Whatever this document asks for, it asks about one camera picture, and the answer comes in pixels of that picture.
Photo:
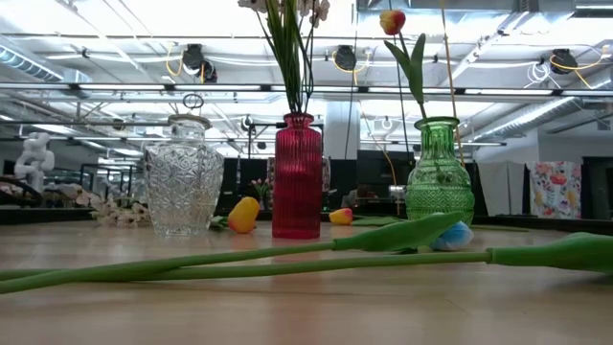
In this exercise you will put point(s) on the orange artificial tulip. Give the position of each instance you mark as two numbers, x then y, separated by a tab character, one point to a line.
244	213
341	216
392	21

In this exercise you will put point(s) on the blue white artificial tulip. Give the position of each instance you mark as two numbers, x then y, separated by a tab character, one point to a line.
397	235
574	251

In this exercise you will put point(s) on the red ribbed glass vase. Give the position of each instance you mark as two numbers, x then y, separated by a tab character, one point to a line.
297	182

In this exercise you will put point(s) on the small pink potted flowers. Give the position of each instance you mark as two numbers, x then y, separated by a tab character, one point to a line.
261	187

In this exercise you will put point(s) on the clear cut-glass vase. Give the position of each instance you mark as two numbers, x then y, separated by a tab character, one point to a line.
182	182

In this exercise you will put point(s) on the green glass vase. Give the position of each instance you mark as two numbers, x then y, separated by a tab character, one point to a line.
438	187

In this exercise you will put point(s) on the plain white cloth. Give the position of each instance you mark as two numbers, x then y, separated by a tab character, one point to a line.
500	187

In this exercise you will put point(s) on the floral patterned cloth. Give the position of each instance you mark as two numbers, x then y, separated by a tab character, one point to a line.
555	189

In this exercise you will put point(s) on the silver ventilation duct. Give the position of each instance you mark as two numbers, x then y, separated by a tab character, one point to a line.
29	64
527	117

